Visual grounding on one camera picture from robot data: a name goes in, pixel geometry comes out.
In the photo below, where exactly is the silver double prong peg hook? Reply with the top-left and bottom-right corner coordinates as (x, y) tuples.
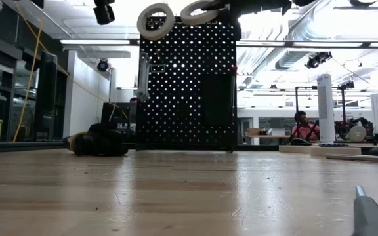
(149, 49), (167, 74)

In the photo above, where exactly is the person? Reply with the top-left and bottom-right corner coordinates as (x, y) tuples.
(289, 109), (321, 144)

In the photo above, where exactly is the black perforated peg board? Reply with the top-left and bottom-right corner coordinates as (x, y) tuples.
(135, 13), (238, 153)

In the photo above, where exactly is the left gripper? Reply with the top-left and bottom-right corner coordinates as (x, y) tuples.
(92, 0), (116, 26)

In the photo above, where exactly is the black ceiling spotlight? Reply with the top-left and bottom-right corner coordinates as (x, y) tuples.
(304, 51), (333, 69)

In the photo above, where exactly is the black peg board bin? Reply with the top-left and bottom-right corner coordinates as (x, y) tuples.
(201, 72), (236, 128)

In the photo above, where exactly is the large silver combination wrench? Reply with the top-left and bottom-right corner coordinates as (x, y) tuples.
(134, 51), (152, 104)

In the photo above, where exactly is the long silver wire tool rack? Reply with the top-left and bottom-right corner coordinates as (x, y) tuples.
(175, 18), (233, 28)

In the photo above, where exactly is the round black ceiling camera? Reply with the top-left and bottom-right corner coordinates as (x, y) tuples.
(96, 58), (110, 73)

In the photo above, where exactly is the black monitor on desk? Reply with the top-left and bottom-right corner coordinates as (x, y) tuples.
(100, 102), (137, 125)

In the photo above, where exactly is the slim silver tool bar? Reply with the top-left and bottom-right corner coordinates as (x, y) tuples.
(325, 153), (378, 164)

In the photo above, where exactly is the black tube stand frame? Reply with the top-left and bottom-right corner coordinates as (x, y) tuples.
(294, 85), (349, 134)

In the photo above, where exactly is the lilac pen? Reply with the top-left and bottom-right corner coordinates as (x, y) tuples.
(352, 184), (378, 236)

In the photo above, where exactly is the yellow cable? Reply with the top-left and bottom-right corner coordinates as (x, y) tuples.
(12, 0), (129, 142)

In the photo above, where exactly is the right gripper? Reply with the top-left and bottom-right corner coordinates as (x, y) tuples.
(208, 0), (293, 42)

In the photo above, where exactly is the black yellow hand tool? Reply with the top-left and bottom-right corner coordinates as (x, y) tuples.
(63, 122), (131, 157)

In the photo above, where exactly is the long ceiling light bar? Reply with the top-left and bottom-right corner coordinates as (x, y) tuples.
(236, 39), (378, 49)

